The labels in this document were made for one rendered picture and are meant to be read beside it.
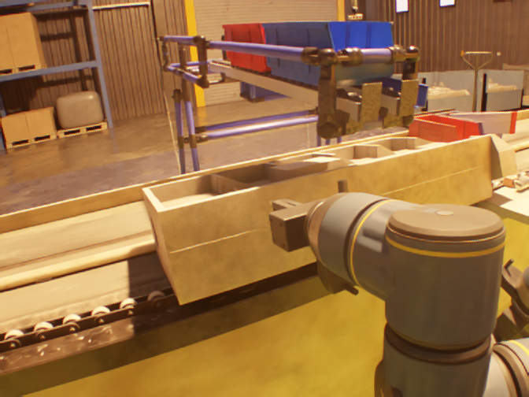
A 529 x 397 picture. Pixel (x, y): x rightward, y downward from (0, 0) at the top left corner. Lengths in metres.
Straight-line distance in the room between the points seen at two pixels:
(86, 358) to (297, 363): 0.52
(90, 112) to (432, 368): 9.42
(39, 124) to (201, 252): 9.07
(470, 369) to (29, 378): 0.75
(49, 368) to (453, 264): 0.73
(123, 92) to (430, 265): 10.87
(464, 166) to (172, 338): 0.90
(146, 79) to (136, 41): 1.10
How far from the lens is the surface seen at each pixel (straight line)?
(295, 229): 0.50
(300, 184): 0.78
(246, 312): 0.82
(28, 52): 9.66
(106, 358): 0.81
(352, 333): 1.06
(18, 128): 9.78
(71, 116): 9.59
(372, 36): 0.86
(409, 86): 0.74
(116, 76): 11.00
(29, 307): 1.04
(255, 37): 1.02
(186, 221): 0.70
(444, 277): 0.32
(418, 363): 0.36
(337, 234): 0.41
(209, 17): 11.51
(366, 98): 0.67
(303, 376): 1.06
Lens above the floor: 1.25
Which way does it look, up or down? 22 degrees down
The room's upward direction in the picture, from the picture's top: 5 degrees counter-clockwise
